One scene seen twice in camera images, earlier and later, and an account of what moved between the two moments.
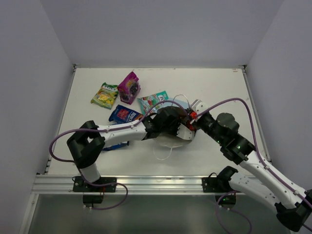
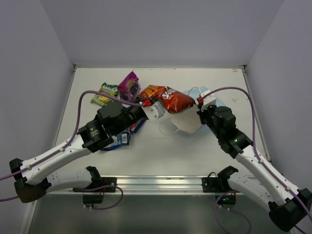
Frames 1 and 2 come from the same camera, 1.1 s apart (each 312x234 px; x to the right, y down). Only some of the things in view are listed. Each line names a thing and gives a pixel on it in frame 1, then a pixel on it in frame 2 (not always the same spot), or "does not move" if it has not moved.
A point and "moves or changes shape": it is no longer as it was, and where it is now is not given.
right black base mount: (220, 184) does not move
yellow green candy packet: (106, 96) does not move
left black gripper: (175, 125) -> (137, 111)
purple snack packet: (128, 89) does not move
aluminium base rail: (126, 185) does not move
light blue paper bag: (170, 140) moves or changes shape
